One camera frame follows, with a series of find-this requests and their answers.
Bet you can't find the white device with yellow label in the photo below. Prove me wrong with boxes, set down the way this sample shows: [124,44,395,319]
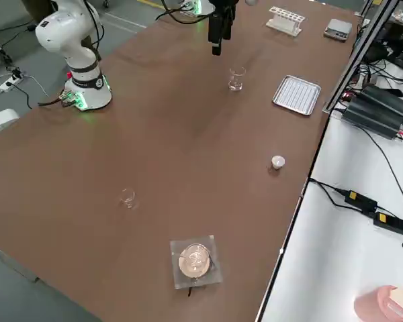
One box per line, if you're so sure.
[0,108,21,139]

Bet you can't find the grey digital scale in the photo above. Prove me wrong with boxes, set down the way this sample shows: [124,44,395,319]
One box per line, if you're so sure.
[323,18,353,42]

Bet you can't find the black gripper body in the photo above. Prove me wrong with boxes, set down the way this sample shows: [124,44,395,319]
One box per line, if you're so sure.
[210,0,238,16]

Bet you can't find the black adapter cable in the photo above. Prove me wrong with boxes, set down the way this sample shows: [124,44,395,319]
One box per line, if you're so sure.
[308,178,349,209]

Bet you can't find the pink mug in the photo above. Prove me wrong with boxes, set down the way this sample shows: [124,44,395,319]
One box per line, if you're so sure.
[353,284,403,322]

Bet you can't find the ribbed metal tray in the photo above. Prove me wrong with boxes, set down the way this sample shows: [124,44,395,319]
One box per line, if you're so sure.
[271,74,322,117]

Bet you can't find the black adapter with yellow label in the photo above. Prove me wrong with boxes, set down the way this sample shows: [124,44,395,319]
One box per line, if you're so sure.
[343,189,379,213]
[372,211,403,235]

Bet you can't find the white test tube rack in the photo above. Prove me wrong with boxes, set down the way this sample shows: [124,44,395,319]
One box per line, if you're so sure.
[265,5,304,37]

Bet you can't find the small clear glass beaker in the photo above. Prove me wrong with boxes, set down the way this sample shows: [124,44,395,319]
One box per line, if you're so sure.
[118,187,138,211]

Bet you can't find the large clear glass beaker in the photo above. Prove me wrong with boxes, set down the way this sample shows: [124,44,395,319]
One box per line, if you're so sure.
[228,66,247,91]

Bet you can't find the white power strip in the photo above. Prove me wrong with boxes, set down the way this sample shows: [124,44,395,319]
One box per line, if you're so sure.
[0,68,25,93]

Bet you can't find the aluminium frame post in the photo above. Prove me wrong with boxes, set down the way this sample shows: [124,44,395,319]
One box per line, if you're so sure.
[322,0,401,113]

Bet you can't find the black power supply unit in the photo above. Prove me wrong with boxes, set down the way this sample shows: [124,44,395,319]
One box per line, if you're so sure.
[361,83,403,117]
[341,97,403,140]

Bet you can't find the round glass flask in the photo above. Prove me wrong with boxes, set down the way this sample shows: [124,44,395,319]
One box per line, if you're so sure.
[177,244,212,278]

